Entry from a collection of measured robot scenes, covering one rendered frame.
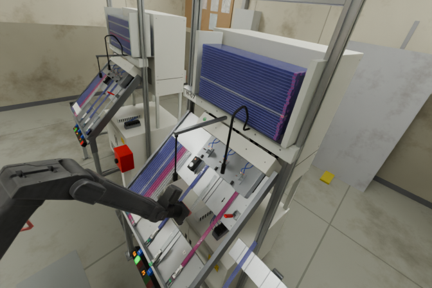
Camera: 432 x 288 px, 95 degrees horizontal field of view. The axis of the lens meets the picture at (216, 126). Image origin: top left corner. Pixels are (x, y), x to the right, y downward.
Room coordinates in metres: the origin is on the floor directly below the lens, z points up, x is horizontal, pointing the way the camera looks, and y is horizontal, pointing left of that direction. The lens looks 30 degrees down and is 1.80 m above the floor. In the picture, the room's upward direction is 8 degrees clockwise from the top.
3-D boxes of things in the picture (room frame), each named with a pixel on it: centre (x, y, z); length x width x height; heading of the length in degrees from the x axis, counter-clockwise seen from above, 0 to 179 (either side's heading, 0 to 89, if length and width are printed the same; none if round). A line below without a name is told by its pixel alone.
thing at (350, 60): (1.26, -0.39, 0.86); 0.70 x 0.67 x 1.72; 45
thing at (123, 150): (1.19, 0.69, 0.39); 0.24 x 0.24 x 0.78; 45
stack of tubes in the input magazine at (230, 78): (0.89, -0.11, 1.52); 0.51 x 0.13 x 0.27; 45
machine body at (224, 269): (1.02, -0.15, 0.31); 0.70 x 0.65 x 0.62; 45
